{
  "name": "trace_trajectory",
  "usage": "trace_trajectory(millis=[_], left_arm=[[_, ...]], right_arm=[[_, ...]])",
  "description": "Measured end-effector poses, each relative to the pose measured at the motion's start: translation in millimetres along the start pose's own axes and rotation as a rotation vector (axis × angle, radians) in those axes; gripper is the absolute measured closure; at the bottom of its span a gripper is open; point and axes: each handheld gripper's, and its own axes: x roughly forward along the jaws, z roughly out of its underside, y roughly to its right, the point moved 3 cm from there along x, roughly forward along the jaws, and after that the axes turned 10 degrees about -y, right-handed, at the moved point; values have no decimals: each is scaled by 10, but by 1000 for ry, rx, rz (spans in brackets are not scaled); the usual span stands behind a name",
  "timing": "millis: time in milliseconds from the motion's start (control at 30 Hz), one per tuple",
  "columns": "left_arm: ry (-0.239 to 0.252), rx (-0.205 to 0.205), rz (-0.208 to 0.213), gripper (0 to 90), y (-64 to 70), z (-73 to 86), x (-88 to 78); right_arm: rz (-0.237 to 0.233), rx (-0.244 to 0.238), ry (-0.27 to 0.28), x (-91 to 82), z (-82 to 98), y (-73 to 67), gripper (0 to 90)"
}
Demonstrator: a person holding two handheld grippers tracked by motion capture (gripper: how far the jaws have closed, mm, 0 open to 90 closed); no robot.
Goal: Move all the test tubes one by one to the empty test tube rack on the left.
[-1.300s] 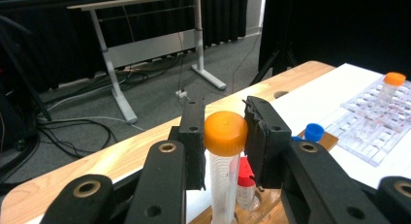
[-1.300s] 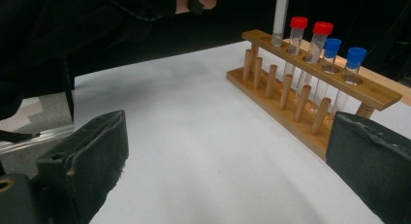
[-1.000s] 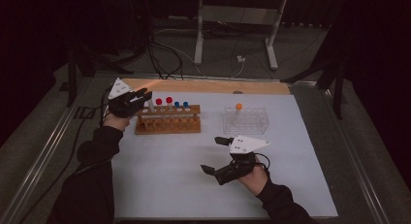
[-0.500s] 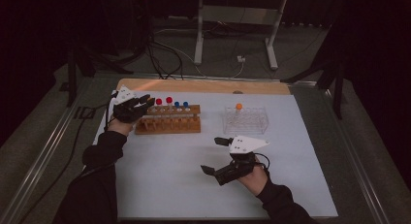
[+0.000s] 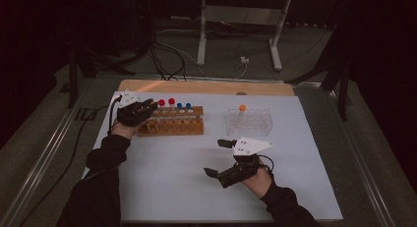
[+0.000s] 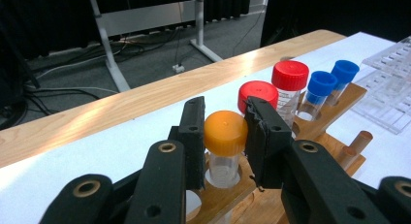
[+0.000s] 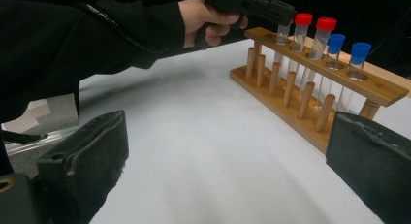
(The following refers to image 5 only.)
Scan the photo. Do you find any dark equipment tower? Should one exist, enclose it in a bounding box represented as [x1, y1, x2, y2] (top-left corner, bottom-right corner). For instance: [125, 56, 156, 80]
[131, 0, 155, 54]

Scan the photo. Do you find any long black floor cable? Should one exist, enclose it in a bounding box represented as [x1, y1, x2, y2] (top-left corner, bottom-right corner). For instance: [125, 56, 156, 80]
[19, 103, 111, 227]

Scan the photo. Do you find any white table sheet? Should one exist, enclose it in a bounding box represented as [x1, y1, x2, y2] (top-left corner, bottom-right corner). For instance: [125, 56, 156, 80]
[82, 90, 344, 222]

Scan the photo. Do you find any person's right hand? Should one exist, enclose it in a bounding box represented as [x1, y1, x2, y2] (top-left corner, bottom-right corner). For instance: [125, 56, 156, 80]
[240, 157, 273, 199]

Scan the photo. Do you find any orange cap test tube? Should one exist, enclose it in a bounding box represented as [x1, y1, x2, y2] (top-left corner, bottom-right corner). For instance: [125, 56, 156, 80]
[238, 103, 248, 125]

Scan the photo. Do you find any black metal stand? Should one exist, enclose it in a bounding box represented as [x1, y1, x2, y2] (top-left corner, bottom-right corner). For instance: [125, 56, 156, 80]
[63, 39, 136, 109]
[284, 0, 355, 122]

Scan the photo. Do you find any right hand-held gripper cable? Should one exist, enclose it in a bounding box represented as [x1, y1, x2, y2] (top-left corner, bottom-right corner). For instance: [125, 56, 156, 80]
[257, 154, 275, 176]

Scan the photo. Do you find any person's left hand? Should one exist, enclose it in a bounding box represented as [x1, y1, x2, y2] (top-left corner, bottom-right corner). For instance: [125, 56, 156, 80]
[110, 120, 147, 141]

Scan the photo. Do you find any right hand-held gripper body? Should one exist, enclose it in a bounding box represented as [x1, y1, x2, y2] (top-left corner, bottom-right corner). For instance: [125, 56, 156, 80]
[215, 137, 274, 190]

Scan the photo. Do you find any metal floor rail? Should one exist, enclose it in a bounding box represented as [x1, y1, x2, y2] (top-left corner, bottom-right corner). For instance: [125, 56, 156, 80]
[323, 87, 399, 227]
[0, 78, 94, 227]
[131, 74, 324, 88]

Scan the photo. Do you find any wooden test tube rack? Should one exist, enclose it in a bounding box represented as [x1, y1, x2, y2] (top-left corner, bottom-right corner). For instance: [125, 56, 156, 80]
[137, 105, 205, 138]

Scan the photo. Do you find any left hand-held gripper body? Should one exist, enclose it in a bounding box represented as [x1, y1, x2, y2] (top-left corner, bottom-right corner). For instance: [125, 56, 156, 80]
[116, 90, 152, 128]

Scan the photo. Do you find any white metal stand frame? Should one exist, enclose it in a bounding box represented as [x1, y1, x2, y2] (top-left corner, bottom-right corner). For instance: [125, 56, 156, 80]
[196, 0, 293, 72]

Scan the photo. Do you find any black floor cable bundle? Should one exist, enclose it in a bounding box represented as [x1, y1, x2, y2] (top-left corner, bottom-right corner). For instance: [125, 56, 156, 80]
[149, 36, 187, 82]

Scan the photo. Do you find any clear plastic test tube rack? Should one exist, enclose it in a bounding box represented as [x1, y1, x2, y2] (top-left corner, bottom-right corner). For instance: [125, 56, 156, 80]
[225, 107, 273, 138]

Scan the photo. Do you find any white floor cable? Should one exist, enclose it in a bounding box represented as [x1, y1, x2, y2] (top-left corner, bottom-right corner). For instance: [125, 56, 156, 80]
[153, 28, 249, 81]

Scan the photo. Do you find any hand-held gripper cable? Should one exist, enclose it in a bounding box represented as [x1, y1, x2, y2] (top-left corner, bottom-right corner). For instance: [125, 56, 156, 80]
[257, 154, 275, 176]
[82, 94, 124, 184]

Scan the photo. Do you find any left hand-held gripper cable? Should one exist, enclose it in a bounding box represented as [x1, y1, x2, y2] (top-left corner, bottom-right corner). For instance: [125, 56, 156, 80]
[82, 94, 124, 184]

